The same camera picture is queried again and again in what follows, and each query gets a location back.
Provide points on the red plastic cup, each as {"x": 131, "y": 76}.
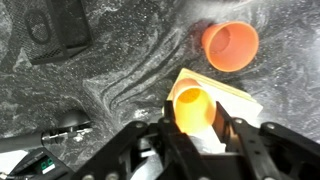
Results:
{"x": 230, "y": 46}

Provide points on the black mesh stand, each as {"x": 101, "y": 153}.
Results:
{"x": 50, "y": 30}

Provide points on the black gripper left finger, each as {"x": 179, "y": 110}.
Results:
{"x": 182, "y": 160}

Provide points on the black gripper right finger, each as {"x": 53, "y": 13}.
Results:
{"x": 239, "y": 137}

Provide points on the black marker pen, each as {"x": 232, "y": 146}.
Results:
{"x": 74, "y": 123}

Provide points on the small orange cup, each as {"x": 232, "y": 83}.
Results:
{"x": 194, "y": 108}

